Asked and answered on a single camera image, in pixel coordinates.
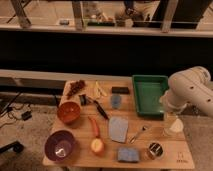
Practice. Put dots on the red yellow apple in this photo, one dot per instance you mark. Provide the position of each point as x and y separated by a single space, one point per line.
97 146

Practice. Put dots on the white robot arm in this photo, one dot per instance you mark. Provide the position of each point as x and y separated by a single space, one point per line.
189 85

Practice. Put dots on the metal cup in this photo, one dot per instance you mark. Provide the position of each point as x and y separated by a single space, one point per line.
155 150

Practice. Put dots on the white paper cup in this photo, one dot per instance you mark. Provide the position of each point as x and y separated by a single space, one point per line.
177 126

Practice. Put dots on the black rectangular block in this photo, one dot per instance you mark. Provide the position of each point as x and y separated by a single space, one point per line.
120 90

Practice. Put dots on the peeled banana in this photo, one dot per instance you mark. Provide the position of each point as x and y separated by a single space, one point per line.
98 91

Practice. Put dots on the small blue scrubber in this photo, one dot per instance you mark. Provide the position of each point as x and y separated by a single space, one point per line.
115 101

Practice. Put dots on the small black clip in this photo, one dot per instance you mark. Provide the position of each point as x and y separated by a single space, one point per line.
83 100

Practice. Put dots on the bunch of red grapes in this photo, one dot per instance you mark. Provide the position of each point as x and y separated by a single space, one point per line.
75 87

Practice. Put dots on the orange carrot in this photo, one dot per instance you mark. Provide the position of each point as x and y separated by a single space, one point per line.
95 127

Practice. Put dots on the light blue cloth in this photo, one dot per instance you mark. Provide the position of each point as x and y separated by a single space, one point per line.
118 128

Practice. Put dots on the green plastic tray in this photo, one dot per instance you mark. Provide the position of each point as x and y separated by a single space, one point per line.
147 92

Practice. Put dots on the orange bowl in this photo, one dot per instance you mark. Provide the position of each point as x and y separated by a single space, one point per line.
68 112

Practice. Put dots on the metal spoon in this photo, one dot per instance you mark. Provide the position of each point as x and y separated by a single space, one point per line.
144 128

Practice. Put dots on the blue sponge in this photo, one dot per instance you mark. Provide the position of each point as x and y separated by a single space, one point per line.
129 155

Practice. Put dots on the purple bowl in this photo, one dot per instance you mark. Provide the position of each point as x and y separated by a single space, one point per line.
59 145

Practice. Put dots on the black power adapter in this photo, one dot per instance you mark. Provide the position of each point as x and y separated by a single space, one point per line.
26 115

